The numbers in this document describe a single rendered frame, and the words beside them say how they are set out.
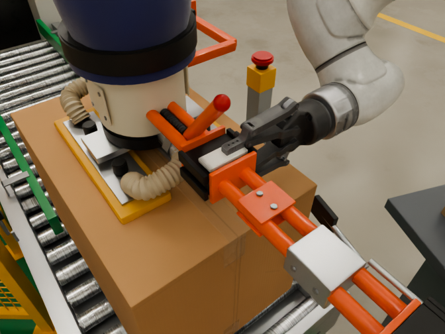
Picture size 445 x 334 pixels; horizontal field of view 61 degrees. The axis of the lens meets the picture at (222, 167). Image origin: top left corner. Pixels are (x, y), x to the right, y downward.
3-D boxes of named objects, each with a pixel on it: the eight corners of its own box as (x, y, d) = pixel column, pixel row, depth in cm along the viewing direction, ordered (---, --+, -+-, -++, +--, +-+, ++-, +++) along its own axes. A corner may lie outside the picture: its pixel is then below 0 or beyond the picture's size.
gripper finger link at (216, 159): (247, 153, 56) (248, 149, 56) (210, 173, 53) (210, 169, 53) (235, 142, 58) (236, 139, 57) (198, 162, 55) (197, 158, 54)
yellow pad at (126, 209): (55, 128, 84) (48, 109, 81) (97, 112, 89) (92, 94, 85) (122, 226, 65) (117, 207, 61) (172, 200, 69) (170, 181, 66)
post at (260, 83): (238, 246, 189) (246, 65, 119) (247, 239, 192) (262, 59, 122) (246, 255, 185) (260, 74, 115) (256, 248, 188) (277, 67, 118)
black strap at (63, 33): (45, 37, 67) (37, 14, 64) (159, 6, 77) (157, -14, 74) (97, 94, 54) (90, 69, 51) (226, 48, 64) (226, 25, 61)
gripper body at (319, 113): (337, 107, 60) (296, 129, 56) (327, 147, 66) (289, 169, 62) (303, 87, 65) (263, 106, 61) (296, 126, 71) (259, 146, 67)
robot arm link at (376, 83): (331, 139, 73) (300, 79, 73) (380, 111, 80) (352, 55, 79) (373, 123, 63) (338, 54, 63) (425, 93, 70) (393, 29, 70)
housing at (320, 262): (280, 269, 48) (284, 248, 44) (317, 242, 50) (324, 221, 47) (322, 312, 43) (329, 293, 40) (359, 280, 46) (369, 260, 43)
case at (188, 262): (60, 219, 116) (8, 112, 88) (170, 164, 134) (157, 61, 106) (161, 391, 82) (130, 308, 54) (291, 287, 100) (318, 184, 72)
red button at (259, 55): (246, 65, 119) (246, 54, 117) (262, 59, 122) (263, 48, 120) (260, 75, 115) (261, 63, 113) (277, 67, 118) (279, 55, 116)
